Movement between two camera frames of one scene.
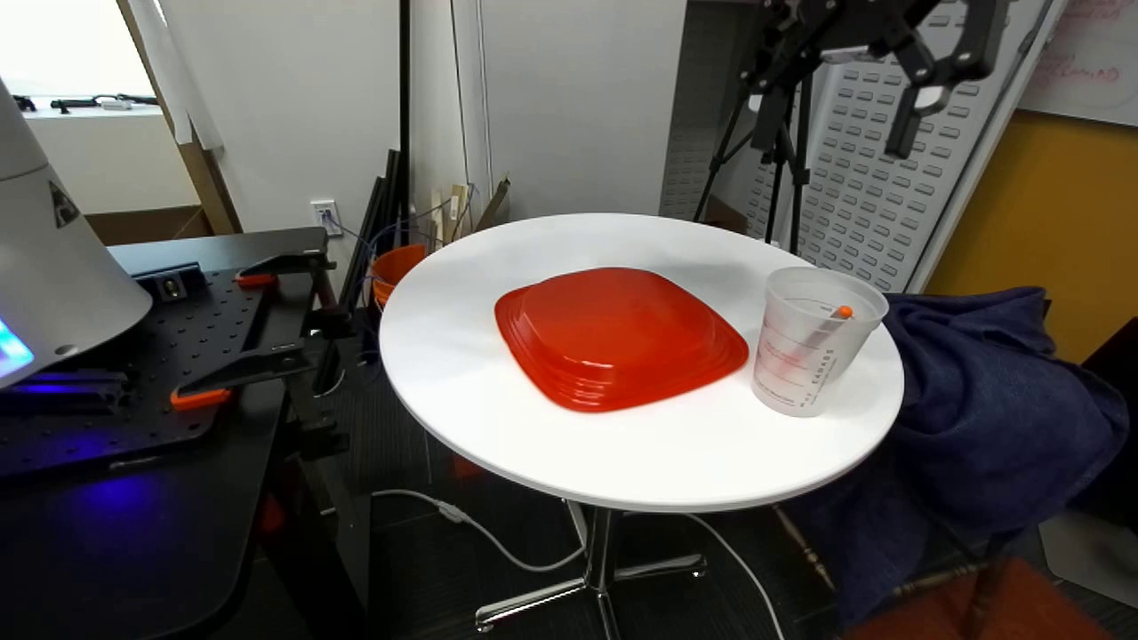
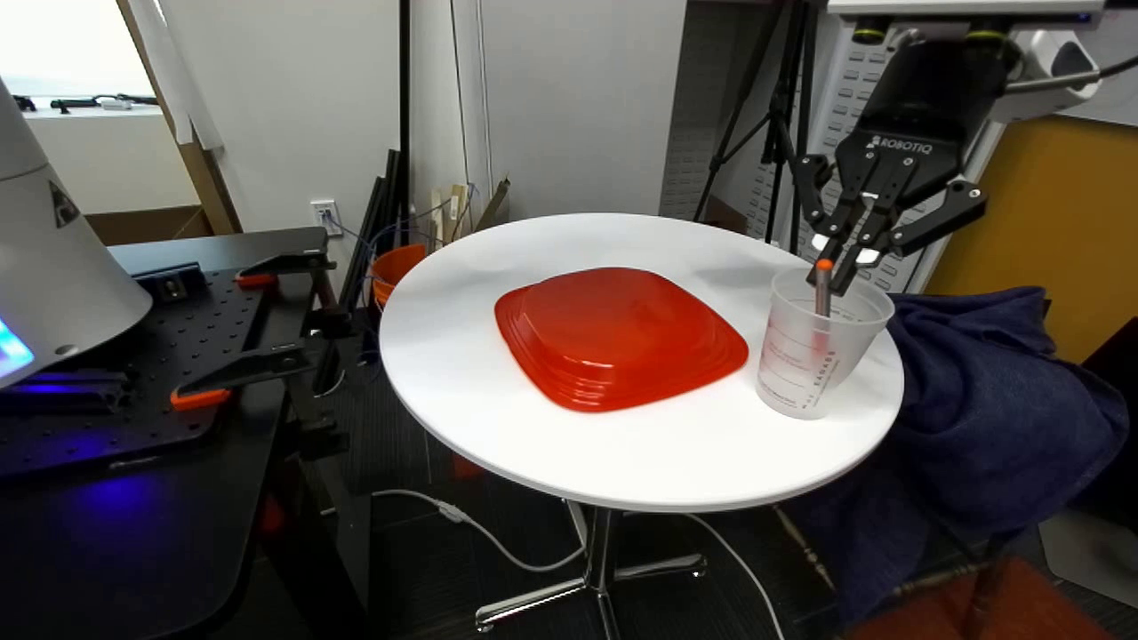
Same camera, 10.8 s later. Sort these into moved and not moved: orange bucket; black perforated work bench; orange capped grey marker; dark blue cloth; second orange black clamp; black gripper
Moved: orange capped grey marker; black gripper
Not moved: dark blue cloth; orange bucket; second orange black clamp; black perforated work bench
